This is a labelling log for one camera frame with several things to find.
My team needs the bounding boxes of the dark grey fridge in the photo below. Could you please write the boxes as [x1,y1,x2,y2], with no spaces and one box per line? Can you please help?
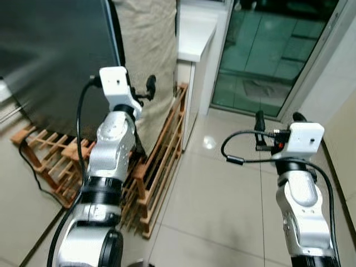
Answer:
[0,0,126,142]

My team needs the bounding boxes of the large beige fabric cover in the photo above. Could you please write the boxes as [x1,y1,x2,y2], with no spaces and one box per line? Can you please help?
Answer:
[111,0,180,154]

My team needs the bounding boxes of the beige cabinet grey top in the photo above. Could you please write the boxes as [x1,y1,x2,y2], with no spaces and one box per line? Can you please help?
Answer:
[323,92,356,192]

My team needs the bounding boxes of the white countertop cabinet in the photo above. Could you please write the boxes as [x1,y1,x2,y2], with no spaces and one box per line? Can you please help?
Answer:
[177,0,229,151]

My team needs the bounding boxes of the glass sliding door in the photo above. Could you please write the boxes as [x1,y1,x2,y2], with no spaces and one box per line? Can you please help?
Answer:
[209,0,356,124]

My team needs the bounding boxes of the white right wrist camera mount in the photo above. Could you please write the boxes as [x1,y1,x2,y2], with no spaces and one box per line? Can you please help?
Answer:
[286,122,325,162]

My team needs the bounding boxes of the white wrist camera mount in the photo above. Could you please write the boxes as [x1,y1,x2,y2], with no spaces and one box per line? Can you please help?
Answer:
[286,122,325,162]
[99,66,144,118]

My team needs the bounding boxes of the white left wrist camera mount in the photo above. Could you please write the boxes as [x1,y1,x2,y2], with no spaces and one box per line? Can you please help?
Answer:
[99,66,144,118]

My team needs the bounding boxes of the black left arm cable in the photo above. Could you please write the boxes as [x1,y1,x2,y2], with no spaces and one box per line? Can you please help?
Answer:
[47,75,103,267]

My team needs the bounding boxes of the silver fridge handle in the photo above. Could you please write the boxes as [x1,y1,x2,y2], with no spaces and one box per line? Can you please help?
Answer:
[0,105,26,122]

